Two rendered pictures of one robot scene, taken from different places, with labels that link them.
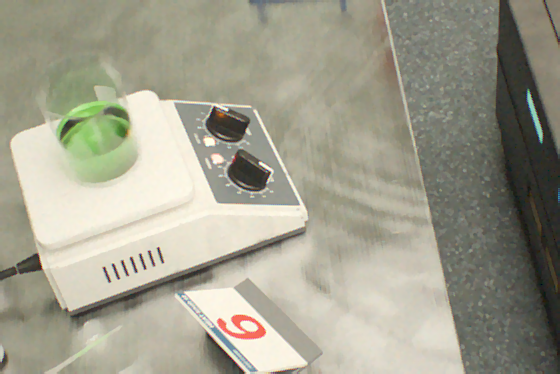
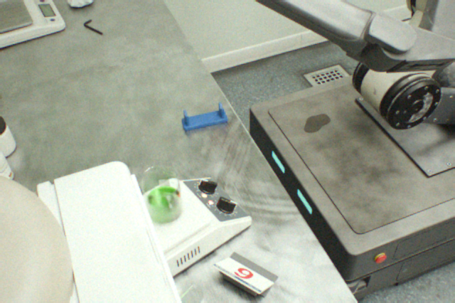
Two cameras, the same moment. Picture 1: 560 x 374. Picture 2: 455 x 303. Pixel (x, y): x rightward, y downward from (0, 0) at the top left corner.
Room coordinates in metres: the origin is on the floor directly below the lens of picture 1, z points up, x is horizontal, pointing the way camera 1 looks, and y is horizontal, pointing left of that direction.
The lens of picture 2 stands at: (0.08, 0.22, 1.48)
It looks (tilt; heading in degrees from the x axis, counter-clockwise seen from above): 46 degrees down; 337
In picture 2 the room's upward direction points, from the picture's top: 3 degrees counter-clockwise
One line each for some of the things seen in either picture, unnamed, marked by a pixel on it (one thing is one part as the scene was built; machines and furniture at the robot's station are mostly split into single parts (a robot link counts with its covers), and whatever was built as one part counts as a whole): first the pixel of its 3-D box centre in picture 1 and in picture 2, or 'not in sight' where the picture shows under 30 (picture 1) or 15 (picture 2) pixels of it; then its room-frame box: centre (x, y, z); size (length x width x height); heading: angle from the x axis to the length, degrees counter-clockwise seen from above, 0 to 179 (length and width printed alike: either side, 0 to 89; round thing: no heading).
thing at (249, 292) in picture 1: (248, 324); (245, 271); (0.46, 0.04, 0.77); 0.09 x 0.06 x 0.04; 30
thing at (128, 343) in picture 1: (109, 353); (187, 298); (0.46, 0.14, 0.76); 0.06 x 0.06 x 0.02
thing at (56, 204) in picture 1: (100, 166); (164, 215); (0.58, 0.13, 0.83); 0.12 x 0.12 x 0.01; 12
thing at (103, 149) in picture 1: (93, 126); (164, 198); (0.58, 0.12, 0.88); 0.07 x 0.06 x 0.08; 17
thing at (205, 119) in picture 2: not in sight; (204, 115); (0.85, -0.06, 0.77); 0.10 x 0.03 x 0.04; 80
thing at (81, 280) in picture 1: (145, 191); (180, 222); (0.59, 0.10, 0.79); 0.22 x 0.13 x 0.08; 102
